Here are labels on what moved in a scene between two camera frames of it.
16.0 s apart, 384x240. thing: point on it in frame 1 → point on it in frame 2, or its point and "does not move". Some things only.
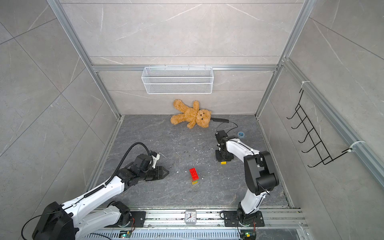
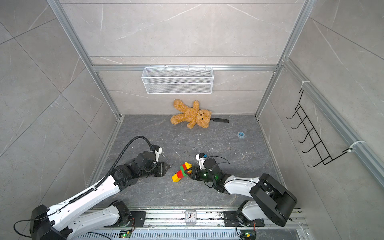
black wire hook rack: (322, 153) does not move
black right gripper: (219, 158) → (195, 175)
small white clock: (190, 216) does not move
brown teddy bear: (193, 116) does not move
